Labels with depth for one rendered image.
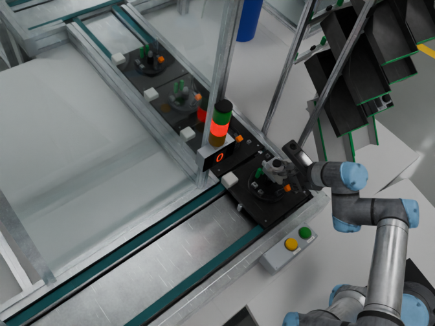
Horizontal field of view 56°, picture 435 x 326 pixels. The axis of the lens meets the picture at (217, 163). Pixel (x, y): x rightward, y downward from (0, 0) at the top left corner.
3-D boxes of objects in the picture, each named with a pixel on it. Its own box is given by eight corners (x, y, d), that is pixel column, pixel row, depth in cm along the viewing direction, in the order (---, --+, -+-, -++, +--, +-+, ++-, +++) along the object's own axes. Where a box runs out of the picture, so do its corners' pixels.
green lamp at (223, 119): (233, 120, 113) (236, 108, 109) (219, 128, 111) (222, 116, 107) (222, 108, 115) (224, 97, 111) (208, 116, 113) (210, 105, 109)
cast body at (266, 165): (283, 176, 142) (288, 165, 136) (274, 183, 140) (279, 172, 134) (267, 160, 145) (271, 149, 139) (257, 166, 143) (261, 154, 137)
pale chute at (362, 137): (369, 143, 165) (379, 145, 161) (345, 154, 160) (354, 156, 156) (358, 75, 157) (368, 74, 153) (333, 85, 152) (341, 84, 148)
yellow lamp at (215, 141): (228, 141, 121) (230, 132, 117) (215, 149, 119) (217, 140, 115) (217, 130, 123) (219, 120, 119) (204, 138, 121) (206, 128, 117)
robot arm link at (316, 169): (316, 169, 115) (334, 155, 119) (305, 168, 119) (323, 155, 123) (325, 191, 117) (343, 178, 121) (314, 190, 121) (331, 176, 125)
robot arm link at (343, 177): (351, 195, 107) (349, 163, 106) (320, 191, 116) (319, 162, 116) (371, 191, 111) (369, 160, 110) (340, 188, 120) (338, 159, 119)
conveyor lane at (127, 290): (302, 206, 159) (311, 193, 151) (114, 352, 122) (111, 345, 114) (254, 156, 169) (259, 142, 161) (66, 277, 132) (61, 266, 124)
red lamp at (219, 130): (230, 131, 117) (233, 120, 113) (217, 139, 115) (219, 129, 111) (219, 120, 119) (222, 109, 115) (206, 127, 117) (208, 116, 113)
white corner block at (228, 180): (237, 184, 150) (239, 178, 147) (228, 191, 148) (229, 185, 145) (228, 176, 152) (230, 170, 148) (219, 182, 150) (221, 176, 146)
